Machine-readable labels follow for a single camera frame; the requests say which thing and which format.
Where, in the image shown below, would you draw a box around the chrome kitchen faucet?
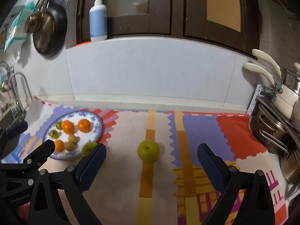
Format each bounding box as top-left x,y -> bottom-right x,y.
7,72 -> 33,120

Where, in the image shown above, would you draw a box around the brass strainer hanging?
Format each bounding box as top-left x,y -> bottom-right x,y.
24,0 -> 45,34

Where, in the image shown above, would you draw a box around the dark wooden window frame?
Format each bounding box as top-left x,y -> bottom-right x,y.
76,0 -> 260,55

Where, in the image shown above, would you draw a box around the steel pot with lid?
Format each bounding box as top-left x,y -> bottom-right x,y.
282,62 -> 300,95

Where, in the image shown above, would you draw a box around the stainless steel pot lower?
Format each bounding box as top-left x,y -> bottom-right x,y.
280,150 -> 299,184

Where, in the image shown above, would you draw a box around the yellow-green apple at back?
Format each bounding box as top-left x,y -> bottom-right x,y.
137,140 -> 160,162

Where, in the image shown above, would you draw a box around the brown kiwi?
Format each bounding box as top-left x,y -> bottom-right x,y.
64,142 -> 75,152
68,135 -> 78,144

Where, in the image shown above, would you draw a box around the blue white pump bottle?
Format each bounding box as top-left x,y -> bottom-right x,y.
89,0 -> 107,42

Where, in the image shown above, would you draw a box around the small orange mandarin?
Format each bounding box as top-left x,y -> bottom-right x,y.
61,120 -> 75,135
54,140 -> 65,152

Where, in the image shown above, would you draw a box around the wire sink basket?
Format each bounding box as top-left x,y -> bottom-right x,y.
1,61 -> 14,104

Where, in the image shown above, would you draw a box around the green apple near plate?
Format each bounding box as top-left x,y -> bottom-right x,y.
81,142 -> 97,157

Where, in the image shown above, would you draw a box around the blue white porcelain plate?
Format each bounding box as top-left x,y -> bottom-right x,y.
43,110 -> 103,161

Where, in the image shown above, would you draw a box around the colourful patterned table mat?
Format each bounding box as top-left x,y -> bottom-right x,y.
3,98 -> 288,224

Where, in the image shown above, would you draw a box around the stainless steel pan in rack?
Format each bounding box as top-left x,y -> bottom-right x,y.
249,102 -> 289,155

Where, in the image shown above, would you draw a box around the orange mandarin back right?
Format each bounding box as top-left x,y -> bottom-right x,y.
77,119 -> 91,133

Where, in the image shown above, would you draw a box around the teal white paper box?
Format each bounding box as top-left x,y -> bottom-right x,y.
4,1 -> 35,53

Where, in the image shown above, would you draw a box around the white dish rack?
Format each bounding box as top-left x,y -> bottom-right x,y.
246,84 -> 299,149

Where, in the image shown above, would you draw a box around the black frying pan hanging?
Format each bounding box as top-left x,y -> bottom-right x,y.
32,5 -> 68,58

